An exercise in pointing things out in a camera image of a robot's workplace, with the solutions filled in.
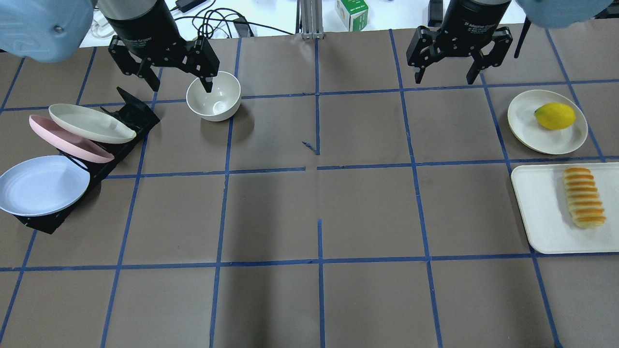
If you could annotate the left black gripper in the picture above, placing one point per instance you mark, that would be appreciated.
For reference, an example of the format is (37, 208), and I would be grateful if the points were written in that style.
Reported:
(139, 25)

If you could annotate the yellow lemon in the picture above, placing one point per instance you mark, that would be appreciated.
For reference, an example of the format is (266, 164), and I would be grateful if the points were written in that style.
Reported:
(555, 116)

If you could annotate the aluminium frame post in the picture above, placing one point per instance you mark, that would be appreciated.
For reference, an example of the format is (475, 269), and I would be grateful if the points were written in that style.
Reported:
(310, 19)

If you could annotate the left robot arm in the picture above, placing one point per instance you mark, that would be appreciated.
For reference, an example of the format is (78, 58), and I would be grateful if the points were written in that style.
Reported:
(46, 30)

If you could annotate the black power adapter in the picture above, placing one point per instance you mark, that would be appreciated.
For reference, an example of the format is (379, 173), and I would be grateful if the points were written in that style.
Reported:
(186, 5)

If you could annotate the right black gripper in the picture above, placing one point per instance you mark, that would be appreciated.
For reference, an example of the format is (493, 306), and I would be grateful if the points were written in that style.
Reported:
(476, 21)

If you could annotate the white ceramic bowl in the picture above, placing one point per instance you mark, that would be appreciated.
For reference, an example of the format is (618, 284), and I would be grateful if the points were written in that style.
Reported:
(218, 105)

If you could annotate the green white carton box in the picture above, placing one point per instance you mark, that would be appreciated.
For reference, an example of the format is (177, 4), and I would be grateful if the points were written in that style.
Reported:
(353, 13)

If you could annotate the pink plate in rack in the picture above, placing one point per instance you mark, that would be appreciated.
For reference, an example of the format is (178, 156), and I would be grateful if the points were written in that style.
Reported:
(68, 142)

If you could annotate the white rectangular tray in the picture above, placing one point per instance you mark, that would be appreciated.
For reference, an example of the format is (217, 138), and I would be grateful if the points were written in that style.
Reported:
(541, 198)

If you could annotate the cream plate with lemon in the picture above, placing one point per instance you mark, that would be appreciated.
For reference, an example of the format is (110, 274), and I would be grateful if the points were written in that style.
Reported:
(527, 128)

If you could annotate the cream plate in rack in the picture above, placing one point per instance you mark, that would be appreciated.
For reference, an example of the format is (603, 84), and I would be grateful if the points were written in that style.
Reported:
(90, 124)

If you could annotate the light blue plate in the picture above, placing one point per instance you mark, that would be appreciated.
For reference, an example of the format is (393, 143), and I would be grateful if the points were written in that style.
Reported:
(42, 186)

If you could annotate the striped bread loaf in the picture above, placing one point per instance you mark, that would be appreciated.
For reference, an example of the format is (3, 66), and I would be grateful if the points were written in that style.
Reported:
(582, 198)

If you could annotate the black dish rack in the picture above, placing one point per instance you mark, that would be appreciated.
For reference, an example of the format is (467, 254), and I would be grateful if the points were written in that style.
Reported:
(137, 116)

